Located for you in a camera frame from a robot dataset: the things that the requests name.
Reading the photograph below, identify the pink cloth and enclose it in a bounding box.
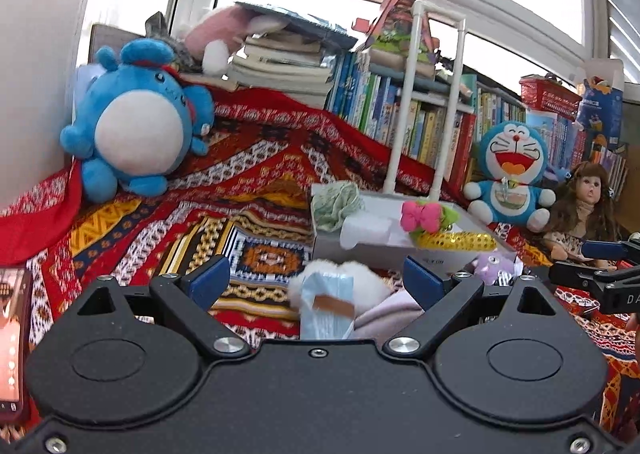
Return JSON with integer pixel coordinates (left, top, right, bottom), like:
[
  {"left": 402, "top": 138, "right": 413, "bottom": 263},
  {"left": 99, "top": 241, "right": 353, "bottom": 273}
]
[{"left": 350, "top": 289, "right": 424, "bottom": 344}]

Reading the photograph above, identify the purple plush toy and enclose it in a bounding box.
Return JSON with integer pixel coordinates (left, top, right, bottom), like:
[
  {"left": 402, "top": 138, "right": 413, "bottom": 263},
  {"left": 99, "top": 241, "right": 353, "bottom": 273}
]
[{"left": 472, "top": 252, "right": 523, "bottom": 286}]

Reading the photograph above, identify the white fluffy plush toy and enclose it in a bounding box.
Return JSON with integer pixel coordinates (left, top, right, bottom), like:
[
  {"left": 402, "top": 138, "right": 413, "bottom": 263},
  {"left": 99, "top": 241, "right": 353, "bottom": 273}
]
[{"left": 288, "top": 259, "right": 393, "bottom": 318}]

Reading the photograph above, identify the pink bow hair accessory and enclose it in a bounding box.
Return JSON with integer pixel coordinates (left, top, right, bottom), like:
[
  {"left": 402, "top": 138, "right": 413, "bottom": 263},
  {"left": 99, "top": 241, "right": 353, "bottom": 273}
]
[{"left": 400, "top": 200, "right": 459, "bottom": 234}]

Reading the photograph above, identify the light blue tissue pack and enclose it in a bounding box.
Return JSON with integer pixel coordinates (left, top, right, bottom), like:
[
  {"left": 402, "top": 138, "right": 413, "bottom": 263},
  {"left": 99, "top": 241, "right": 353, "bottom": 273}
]
[{"left": 299, "top": 275, "right": 355, "bottom": 341}]

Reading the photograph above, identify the yellow sequin band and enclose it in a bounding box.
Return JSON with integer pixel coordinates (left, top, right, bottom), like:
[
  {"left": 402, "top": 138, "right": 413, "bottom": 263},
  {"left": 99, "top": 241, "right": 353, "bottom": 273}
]
[{"left": 416, "top": 231, "right": 498, "bottom": 252}]

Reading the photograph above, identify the brown haired doll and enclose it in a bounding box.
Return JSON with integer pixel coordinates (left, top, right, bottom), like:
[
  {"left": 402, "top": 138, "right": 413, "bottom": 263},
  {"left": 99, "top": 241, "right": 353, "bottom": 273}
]
[{"left": 541, "top": 162, "right": 618, "bottom": 271}]

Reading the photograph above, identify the red patterned blanket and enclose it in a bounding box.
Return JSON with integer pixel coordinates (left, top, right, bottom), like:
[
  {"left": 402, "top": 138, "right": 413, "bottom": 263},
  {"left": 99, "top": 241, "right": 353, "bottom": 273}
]
[{"left": 1, "top": 92, "right": 639, "bottom": 453}]

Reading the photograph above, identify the grey cardboard tray box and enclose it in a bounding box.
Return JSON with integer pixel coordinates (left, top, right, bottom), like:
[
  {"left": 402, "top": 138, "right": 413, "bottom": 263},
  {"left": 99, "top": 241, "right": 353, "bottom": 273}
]
[{"left": 309, "top": 183, "right": 518, "bottom": 278}]

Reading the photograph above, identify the Doraemon plush toy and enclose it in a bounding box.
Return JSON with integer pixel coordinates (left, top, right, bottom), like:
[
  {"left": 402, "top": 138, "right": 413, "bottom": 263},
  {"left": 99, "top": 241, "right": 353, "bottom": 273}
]
[{"left": 463, "top": 120, "right": 555, "bottom": 233}]

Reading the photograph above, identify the blue cardboard package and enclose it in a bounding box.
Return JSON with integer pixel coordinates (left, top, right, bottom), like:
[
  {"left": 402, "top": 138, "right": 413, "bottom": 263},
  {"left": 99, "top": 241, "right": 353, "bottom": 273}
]
[{"left": 578, "top": 58, "right": 625, "bottom": 150}]

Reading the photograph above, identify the green white knit ball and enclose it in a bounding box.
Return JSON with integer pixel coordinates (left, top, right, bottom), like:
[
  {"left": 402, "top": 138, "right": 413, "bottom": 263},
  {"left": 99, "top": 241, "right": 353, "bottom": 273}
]
[{"left": 310, "top": 181, "right": 364, "bottom": 233}]

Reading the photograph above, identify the row of upright books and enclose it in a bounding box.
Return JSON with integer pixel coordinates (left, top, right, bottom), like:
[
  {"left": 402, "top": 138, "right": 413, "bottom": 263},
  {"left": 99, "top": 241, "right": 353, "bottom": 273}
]
[{"left": 324, "top": 51, "right": 629, "bottom": 200}]

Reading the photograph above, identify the smartphone with red screen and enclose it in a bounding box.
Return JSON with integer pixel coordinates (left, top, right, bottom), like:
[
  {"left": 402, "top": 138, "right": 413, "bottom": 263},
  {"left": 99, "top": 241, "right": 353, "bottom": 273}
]
[{"left": 0, "top": 268, "right": 32, "bottom": 422}]

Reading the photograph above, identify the red plastic basket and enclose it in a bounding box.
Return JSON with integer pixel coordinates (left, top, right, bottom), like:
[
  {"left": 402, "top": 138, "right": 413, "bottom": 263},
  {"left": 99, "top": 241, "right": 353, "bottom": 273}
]
[{"left": 518, "top": 75, "right": 582, "bottom": 122}]

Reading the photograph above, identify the blue round plush toy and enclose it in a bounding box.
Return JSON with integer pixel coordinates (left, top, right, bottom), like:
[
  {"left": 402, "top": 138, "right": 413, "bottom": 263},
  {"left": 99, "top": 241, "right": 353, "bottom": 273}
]
[{"left": 60, "top": 38, "right": 215, "bottom": 203}]

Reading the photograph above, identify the stack of lying books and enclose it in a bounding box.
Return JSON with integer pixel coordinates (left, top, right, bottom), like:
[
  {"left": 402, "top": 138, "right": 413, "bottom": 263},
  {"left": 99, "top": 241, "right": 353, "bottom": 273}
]
[{"left": 179, "top": 1, "right": 357, "bottom": 108}]

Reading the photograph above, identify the pink white plush toy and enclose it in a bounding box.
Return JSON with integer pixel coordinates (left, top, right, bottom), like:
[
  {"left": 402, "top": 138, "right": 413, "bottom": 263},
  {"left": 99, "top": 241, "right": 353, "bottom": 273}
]
[{"left": 182, "top": 4, "right": 288, "bottom": 76}]

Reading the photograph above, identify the grey knitted item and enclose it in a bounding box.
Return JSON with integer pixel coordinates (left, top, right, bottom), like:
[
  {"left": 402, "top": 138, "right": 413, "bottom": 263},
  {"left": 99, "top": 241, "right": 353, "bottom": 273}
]
[{"left": 144, "top": 11, "right": 202, "bottom": 73}]

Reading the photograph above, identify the triangular colourful toy box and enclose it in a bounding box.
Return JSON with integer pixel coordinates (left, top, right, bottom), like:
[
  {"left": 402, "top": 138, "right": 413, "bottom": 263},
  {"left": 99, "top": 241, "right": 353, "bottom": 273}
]
[{"left": 352, "top": 0, "right": 439, "bottom": 77}]

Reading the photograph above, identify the white pipe frame handle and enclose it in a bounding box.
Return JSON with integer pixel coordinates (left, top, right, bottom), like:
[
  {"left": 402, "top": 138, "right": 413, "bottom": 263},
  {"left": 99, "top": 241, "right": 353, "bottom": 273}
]
[{"left": 383, "top": 0, "right": 466, "bottom": 202}]

